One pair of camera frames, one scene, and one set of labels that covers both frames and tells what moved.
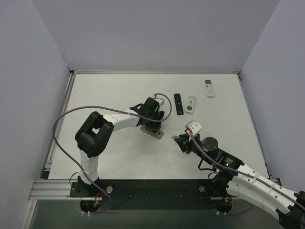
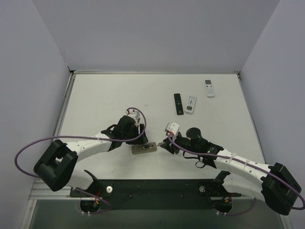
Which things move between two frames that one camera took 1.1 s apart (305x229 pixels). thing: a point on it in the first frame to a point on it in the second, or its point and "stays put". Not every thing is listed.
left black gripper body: x=157 y=116 to x=138 y=137
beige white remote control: x=156 y=133 to x=144 y=148
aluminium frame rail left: x=45 y=173 stays put
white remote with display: x=209 y=88 stays put
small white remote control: x=190 y=106 stays put
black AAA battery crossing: x=154 y=131 to x=147 y=146
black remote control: x=178 y=102 stays put
